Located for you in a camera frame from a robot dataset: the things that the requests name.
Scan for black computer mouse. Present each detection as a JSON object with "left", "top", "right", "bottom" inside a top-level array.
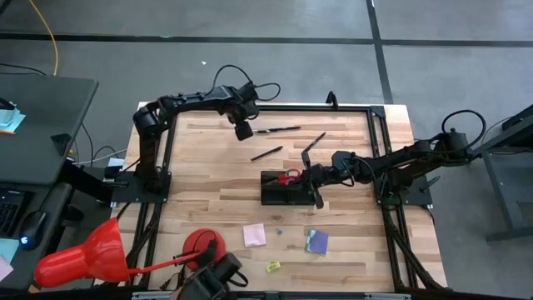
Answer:
[{"left": 17, "top": 209, "right": 47, "bottom": 252}]

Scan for red desk lamp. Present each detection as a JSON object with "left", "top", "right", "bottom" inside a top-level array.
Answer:
[{"left": 32, "top": 216, "right": 227, "bottom": 290}]

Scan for black mesh desk organizer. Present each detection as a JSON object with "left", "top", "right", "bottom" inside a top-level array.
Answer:
[{"left": 260, "top": 168, "right": 318, "bottom": 207}]

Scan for teal paper stack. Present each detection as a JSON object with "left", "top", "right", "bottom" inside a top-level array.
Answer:
[{"left": 0, "top": 101, "right": 27, "bottom": 136}]

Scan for black triangular bracket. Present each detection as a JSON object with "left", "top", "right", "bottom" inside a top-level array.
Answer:
[{"left": 50, "top": 132, "right": 73, "bottom": 157}]

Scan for purple sticky note pad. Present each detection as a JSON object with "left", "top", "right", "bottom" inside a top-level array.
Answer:
[{"left": 305, "top": 228, "right": 330, "bottom": 257}]

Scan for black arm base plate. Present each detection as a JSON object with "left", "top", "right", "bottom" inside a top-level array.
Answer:
[
  {"left": 111, "top": 170, "right": 172, "bottom": 205},
  {"left": 376, "top": 172, "right": 434, "bottom": 208}
]

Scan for black metal side table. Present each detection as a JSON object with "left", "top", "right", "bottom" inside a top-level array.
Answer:
[{"left": 457, "top": 103, "right": 533, "bottom": 243}]

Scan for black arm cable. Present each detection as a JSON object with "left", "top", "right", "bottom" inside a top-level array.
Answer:
[
  {"left": 441, "top": 108, "right": 487, "bottom": 147},
  {"left": 211, "top": 63, "right": 282, "bottom": 103}
]

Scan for white paper sheet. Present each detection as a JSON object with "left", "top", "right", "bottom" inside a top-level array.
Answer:
[{"left": 0, "top": 254, "right": 15, "bottom": 283}]

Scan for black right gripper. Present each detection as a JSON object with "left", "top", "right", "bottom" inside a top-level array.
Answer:
[{"left": 301, "top": 149, "right": 335, "bottom": 210}]

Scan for light blue paper sheet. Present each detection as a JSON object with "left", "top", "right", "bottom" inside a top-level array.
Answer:
[{"left": 0, "top": 237, "right": 21, "bottom": 264}]

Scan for pink sticky note pad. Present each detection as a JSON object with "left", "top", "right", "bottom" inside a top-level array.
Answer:
[{"left": 242, "top": 222, "right": 267, "bottom": 248}]

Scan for red scissors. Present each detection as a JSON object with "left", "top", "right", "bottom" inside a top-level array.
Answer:
[{"left": 276, "top": 167, "right": 302, "bottom": 187}]

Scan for black keyboard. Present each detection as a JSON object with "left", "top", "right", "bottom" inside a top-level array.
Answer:
[{"left": 0, "top": 187, "right": 26, "bottom": 239}]

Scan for silver aluminium rail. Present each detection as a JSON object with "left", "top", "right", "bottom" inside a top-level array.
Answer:
[
  {"left": 131, "top": 291, "right": 177, "bottom": 300},
  {"left": 363, "top": 292, "right": 412, "bottom": 300}
]

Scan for dark grey side desk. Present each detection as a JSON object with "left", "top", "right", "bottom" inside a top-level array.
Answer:
[{"left": 0, "top": 73, "right": 100, "bottom": 187}]

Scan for yellow cable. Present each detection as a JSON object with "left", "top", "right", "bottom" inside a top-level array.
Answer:
[{"left": 27, "top": 0, "right": 59, "bottom": 78}]

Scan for black low desk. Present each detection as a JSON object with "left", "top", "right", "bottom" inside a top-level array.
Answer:
[{"left": 0, "top": 182, "right": 74, "bottom": 293}]

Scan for black aluminium table frame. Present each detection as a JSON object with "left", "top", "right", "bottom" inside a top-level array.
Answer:
[{"left": 108, "top": 102, "right": 449, "bottom": 293}]

